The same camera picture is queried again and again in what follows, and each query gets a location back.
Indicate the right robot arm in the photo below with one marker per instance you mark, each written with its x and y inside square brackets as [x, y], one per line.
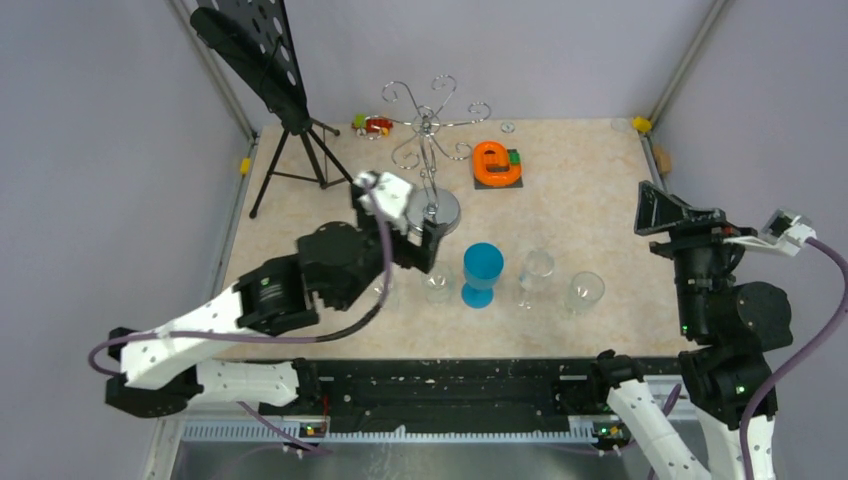
[732, 326]

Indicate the blue wine glass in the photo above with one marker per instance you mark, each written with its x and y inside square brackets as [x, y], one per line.
[483, 264]

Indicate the orange toy block piece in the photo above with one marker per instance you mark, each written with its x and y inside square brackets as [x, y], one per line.
[492, 162]

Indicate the clear smooth wine glass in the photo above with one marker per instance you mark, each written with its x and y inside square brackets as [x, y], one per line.
[537, 270]

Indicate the black music stand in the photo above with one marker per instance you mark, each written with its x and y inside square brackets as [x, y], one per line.
[254, 39]

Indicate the yellow corner clip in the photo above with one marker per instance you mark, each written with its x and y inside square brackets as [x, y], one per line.
[641, 124]

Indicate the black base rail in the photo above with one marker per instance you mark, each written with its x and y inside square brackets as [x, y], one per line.
[430, 396]

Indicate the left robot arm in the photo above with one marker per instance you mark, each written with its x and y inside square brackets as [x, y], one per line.
[176, 366]

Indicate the red yellow toy car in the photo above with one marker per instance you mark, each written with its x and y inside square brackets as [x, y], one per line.
[371, 127]

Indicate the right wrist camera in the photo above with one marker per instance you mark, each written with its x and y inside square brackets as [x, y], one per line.
[786, 233]

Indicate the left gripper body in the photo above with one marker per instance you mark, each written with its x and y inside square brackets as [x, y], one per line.
[420, 255]

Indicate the clear tall wine glass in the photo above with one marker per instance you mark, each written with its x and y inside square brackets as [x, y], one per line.
[585, 290]

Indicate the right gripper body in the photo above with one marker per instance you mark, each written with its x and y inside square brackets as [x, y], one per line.
[702, 246]

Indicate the clear ribbed wine glass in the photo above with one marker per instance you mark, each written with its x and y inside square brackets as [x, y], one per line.
[385, 293]
[439, 284]

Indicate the chrome wine glass rack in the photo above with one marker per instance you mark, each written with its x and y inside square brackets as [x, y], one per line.
[421, 152]

